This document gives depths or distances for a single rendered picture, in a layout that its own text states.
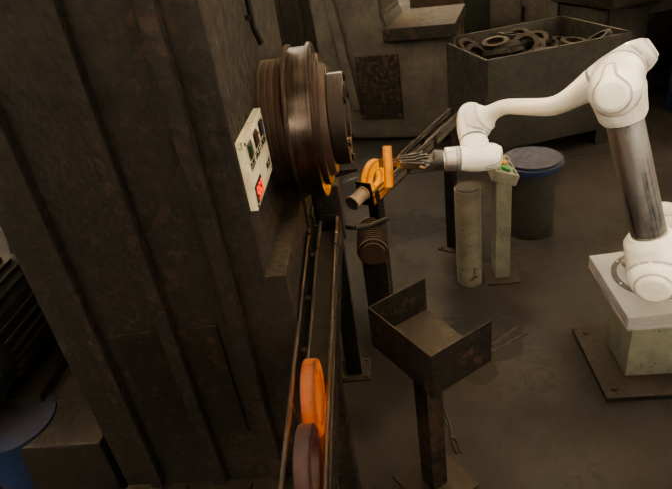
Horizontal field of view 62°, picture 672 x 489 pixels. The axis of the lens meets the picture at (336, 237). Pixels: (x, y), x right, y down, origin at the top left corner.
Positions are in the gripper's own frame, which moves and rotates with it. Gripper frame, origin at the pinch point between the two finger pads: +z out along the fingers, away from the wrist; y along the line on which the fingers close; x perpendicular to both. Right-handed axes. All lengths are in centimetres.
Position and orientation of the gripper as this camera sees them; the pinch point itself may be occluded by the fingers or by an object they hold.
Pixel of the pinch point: (388, 162)
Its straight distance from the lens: 211.8
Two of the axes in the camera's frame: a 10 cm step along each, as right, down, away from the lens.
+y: 0.4, -5.0, 8.6
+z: -10.0, 0.5, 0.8
